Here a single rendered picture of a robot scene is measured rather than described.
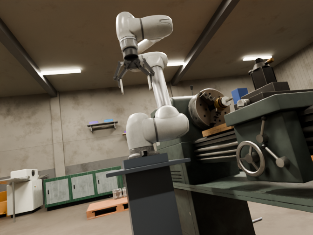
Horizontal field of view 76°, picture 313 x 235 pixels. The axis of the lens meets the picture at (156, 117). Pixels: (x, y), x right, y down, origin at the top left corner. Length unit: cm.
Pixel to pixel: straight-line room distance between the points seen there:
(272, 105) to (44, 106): 806
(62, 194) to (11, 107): 416
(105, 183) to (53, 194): 130
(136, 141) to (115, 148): 658
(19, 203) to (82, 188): 159
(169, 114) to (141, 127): 19
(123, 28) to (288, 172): 94
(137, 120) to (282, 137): 74
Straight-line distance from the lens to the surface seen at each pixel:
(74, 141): 792
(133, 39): 105
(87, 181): 584
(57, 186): 598
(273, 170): 95
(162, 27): 109
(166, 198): 116
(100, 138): 781
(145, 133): 118
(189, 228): 178
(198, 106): 153
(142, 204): 114
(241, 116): 96
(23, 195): 646
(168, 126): 119
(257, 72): 114
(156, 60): 156
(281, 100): 85
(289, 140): 88
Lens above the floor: 77
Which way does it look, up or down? 12 degrees up
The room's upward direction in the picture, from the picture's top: 10 degrees counter-clockwise
